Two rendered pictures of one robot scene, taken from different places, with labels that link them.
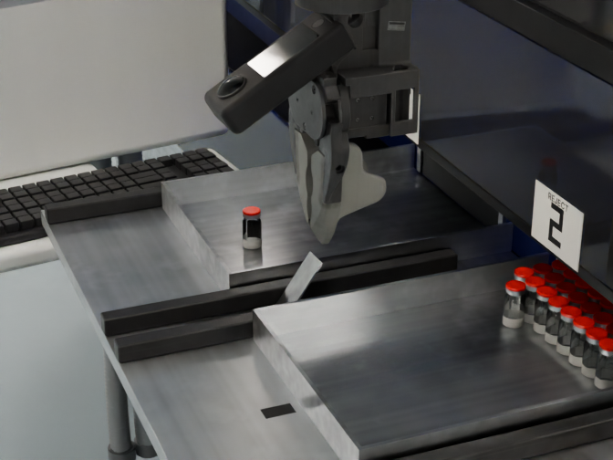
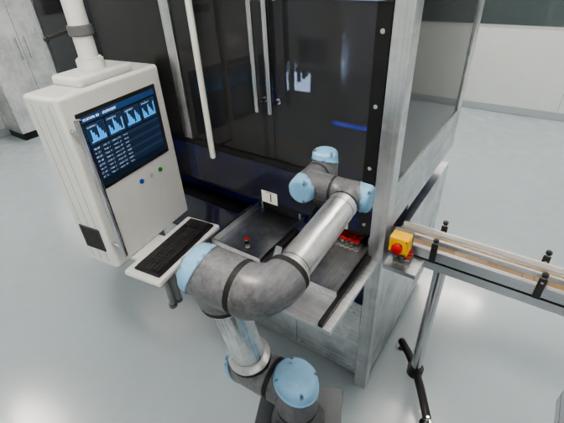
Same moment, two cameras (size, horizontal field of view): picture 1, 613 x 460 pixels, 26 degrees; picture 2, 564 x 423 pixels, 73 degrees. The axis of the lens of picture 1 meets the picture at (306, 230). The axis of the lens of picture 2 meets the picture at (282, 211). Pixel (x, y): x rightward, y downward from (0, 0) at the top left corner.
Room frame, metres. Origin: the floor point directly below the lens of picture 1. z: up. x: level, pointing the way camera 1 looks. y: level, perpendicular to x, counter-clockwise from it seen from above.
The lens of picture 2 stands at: (0.21, 0.62, 1.92)
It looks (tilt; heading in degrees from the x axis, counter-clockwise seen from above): 34 degrees down; 327
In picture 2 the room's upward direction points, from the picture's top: 3 degrees counter-clockwise
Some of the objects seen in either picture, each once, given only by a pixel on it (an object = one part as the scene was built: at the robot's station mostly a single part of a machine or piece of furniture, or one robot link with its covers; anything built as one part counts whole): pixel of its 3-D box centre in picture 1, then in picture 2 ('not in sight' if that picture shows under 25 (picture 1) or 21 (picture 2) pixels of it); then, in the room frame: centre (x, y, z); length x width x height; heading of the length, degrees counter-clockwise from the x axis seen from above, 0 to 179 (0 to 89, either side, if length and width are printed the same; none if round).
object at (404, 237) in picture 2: not in sight; (401, 241); (0.91, -0.36, 1.00); 0.08 x 0.07 x 0.07; 112
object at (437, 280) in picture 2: not in sight; (425, 325); (0.84, -0.54, 0.46); 0.09 x 0.09 x 0.77; 22
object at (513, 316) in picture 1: (514, 304); not in sight; (1.19, -0.21, 0.90); 0.02 x 0.02 x 0.05
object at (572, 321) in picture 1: (563, 325); (339, 240); (1.14, -0.25, 0.90); 0.18 x 0.02 x 0.05; 22
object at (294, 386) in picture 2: not in sight; (294, 388); (0.70, 0.30, 0.96); 0.13 x 0.12 x 0.14; 24
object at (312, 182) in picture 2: not in sight; (314, 184); (0.92, 0.06, 1.39); 0.11 x 0.11 x 0.08; 24
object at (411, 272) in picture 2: not in sight; (404, 261); (0.92, -0.40, 0.87); 0.14 x 0.13 x 0.02; 112
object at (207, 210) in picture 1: (331, 214); (259, 230); (1.42, -0.03, 0.90); 0.34 x 0.26 x 0.04; 112
